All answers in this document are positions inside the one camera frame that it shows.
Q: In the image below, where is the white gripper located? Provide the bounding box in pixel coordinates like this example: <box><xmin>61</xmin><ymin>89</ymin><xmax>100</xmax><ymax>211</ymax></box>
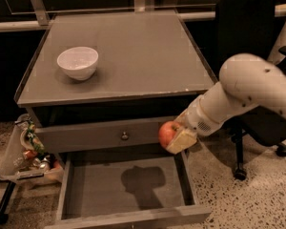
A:
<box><xmin>166</xmin><ymin>95</ymin><xmax>221</xmax><ymax>155</ymax></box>

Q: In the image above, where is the red apple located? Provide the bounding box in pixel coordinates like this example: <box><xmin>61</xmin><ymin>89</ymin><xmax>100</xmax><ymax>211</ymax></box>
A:
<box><xmin>158</xmin><ymin>121</ymin><xmax>180</xmax><ymax>148</ymax></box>

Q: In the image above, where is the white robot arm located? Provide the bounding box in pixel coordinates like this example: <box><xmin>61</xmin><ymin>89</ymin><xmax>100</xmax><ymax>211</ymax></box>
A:
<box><xmin>158</xmin><ymin>53</ymin><xmax>286</xmax><ymax>154</ymax></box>

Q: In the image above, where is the closed grey top drawer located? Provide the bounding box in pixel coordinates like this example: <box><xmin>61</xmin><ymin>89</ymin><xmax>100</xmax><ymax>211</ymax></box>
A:
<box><xmin>36</xmin><ymin>116</ymin><xmax>174</xmax><ymax>153</ymax></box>

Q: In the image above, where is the round metal drawer knob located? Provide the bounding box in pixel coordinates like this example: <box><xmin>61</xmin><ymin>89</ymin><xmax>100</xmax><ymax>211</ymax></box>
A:
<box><xmin>121</xmin><ymin>132</ymin><xmax>129</xmax><ymax>140</ymax></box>

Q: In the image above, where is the grey drawer cabinet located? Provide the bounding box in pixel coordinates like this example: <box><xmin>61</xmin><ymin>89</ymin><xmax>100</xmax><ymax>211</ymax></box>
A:
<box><xmin>13</xmin><ymin>10</ymin><xmax>218</xmax><ymax>229</ymax></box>

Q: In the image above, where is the open grey middle drawer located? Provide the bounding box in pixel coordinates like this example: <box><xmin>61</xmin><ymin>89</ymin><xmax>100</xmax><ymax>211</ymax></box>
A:
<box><xmin>45</xmin><ymin>148</ymin><xmax>211</xmax><ymax>229</ymax></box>

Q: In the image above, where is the white ceramic bowl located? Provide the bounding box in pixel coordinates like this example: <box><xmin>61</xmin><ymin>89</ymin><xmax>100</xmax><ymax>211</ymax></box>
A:
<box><xmin>56</xmin><ymin>47</ymin><xmax>99</xmax><ymax>81</ymax></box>

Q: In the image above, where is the black office chair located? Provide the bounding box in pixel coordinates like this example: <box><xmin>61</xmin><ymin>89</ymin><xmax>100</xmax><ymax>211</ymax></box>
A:
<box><xmin>211</xmin><ymin>0</ymin><xmax>286</xmax><ymax>180</ymax></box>

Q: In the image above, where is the black cart leg with wheel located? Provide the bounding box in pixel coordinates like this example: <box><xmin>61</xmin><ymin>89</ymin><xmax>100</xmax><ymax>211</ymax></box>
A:
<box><xmin>0</xmin><ymin>181</ymin><xmax>15</xmax><ymax>224</ymax></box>

